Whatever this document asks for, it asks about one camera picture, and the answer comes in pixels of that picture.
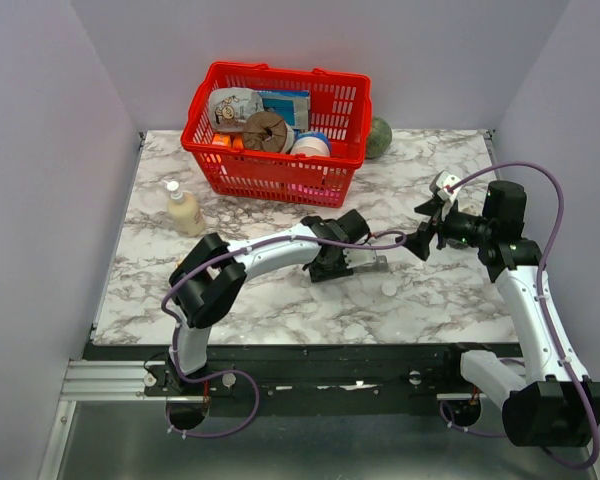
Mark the grey weekly pill organizer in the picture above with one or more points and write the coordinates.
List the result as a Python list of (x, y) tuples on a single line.
[(380, 264)]

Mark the white blue tub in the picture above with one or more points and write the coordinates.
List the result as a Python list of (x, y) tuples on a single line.
[(312, 144)]

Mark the white snack pouch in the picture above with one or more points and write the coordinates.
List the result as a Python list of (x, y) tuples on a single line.
[(230, 108)]

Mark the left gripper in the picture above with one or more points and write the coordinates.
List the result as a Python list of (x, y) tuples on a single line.
[(317, 274)]

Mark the orange packet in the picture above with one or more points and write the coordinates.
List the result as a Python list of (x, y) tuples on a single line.
[(233, 140)]

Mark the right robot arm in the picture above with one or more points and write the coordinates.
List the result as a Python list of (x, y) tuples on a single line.
[(544, 406)]

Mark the brown round lid container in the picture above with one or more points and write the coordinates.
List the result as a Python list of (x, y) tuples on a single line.
[(267, 132)]

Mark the black front rail frame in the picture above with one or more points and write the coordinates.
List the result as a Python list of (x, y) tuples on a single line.
[(296, 380)]

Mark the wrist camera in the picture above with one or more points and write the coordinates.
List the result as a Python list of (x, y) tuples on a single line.
[(442, 187), (354, 257)]

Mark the cream pump lotion bottle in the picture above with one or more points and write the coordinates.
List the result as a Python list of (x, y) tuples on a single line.
[(184, 210)]

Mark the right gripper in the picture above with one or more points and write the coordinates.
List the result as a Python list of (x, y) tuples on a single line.
[(419, 241)]

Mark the red plastic shopping basket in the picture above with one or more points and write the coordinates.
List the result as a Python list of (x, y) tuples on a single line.
[(340, 109)]

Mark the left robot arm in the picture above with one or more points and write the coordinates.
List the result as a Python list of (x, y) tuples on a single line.
[(204, 287)]

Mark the blue carton box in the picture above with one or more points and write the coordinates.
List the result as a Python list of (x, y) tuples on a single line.
[(292, 105)]

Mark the green round melon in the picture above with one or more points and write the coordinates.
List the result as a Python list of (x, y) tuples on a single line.
[(379, 138)]

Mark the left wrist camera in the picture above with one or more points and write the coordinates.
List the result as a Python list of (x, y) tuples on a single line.
[(354, 257)]

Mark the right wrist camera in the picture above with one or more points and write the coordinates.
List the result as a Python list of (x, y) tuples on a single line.
[(442, 187)]

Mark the white bottle cap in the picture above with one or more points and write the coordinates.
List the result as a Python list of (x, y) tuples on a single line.
[(388, 289)]

